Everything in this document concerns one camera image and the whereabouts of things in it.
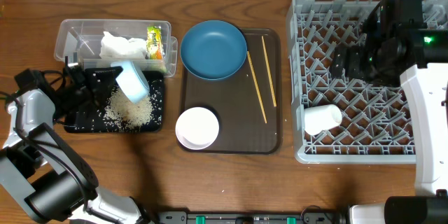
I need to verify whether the light blue bowl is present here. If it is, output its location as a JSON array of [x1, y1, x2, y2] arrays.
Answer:
[[111, 61, 149, 104]]

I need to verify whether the white paper napkin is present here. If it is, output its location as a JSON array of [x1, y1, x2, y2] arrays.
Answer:
[[99, 31, 148, 60]]

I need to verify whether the rice food waste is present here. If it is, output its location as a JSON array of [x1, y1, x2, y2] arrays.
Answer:
[[103, 87, 162, 132]]

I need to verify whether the green orange snack wrapper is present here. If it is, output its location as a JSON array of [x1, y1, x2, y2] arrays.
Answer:
[[146, 26, 164, 60]]

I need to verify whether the white plastic cup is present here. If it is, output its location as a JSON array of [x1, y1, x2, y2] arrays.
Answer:
[[304, 104, 342, 135]]

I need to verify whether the white pink shallow bowl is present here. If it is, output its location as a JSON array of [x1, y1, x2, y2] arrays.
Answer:
[[175, 107, 220, 151]]

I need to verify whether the blue round plate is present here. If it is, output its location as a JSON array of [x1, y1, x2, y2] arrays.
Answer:
[[180, 20, 248, 81]]

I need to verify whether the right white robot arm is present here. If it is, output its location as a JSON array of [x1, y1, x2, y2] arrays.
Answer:
[[330, 0, 447, 223]]

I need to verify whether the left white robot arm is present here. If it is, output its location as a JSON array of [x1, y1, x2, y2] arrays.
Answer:
[[1, 66, 157, 223]]

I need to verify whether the clear plastic waste bin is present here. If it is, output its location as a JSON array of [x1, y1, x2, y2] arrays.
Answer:
[[54, 19, 178, 77]]

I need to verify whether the grey plastic dishwasher rack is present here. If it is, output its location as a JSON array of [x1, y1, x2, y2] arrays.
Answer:
[[286, 0, 448, 165]]

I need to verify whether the black plastic tray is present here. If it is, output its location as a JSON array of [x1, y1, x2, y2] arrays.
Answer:
[[64, 71, 165, 133]]

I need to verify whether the right wooden chopstick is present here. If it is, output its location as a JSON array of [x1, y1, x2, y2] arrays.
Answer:
[[261, 35, 277, 107]]

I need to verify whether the wooden chopstick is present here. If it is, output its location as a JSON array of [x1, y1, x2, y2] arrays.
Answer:
[[246, 51, 267, 124], [261, 35, 277, 107]]

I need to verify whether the left wooden chopstick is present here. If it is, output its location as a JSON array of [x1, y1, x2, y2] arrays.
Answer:
[[246, 51, 267, 124]]

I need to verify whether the brown plastic serving tray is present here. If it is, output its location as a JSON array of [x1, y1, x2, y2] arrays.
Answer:
[[180, 28, 282, 155]]

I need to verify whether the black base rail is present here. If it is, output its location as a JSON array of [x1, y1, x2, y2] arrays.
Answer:
[[158, 208, 350, 224]]

